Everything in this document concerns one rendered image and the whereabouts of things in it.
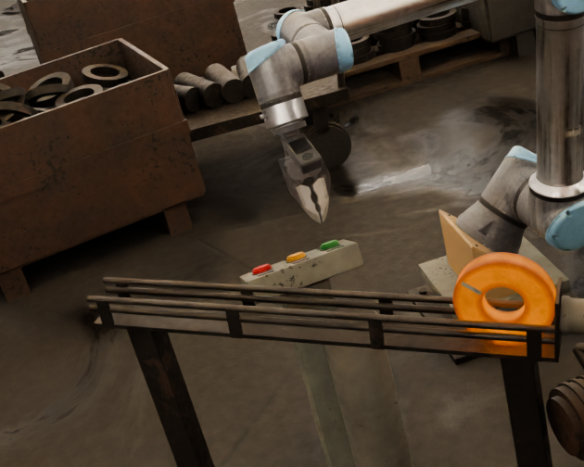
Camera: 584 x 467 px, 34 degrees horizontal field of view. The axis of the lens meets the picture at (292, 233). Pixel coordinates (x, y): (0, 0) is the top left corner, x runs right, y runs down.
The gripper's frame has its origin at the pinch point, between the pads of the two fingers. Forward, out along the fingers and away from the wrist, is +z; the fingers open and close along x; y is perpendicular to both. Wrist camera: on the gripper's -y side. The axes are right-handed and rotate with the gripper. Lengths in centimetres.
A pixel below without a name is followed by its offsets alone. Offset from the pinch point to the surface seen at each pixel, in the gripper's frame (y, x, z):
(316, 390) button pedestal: 7.0, 11.3, 36.1
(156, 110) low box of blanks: 158, 14, -39
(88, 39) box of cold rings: 302, 24, -90
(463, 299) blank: -53, -7, 14
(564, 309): -61, -19, 19
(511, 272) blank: -59, -13, 11
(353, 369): -14.8, 6.1, 28.5
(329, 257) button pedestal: -5.5, 1.9, 7.7
